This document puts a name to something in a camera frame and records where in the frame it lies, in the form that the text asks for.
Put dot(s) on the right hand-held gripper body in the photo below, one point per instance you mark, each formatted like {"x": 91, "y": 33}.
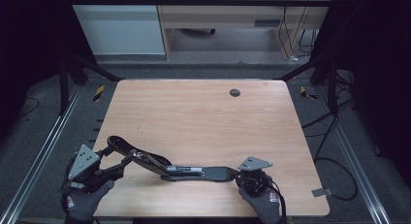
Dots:
{"x": 253, "y": 178}

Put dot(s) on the black frame brace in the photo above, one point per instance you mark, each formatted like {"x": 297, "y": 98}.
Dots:
{"x": 331, "y": 85}
{"x": 64, "y": 85}

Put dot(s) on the white cabinet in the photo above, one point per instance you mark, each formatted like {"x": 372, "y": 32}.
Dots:
{"x": 119, "y": 30}

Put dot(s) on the light wooden desk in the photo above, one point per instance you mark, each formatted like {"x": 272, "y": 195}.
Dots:
{"x": 219, "y": 17}

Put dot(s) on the dark curtain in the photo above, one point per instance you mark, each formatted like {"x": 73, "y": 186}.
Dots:
{"x": 29, "y": 39}
{"x": 378, "y": 72}

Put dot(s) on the grey metal table bracket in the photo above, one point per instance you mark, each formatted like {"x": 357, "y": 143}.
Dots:
{"x": 321, "y": 192}

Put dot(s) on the person's left hand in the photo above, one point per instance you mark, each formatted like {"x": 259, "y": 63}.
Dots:
{"x": 82, "y": 204}

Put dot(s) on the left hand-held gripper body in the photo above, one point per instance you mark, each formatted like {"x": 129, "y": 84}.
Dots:
{"x": 84, "y": 166}

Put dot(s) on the black metal frame bar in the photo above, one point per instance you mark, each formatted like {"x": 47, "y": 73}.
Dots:
{"x": 194, "y": 1}

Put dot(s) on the black object under desk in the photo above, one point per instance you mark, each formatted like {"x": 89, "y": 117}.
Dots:
{"x": 197, "y": 31}

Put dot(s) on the aluminium floor rail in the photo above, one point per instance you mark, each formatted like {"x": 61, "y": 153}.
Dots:
{"x": 352, "y": 153}
{"x": 45, "y": 146}

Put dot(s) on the yellow black tape strip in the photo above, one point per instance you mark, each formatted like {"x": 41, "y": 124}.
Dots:
{"x": 305, "y": 93}

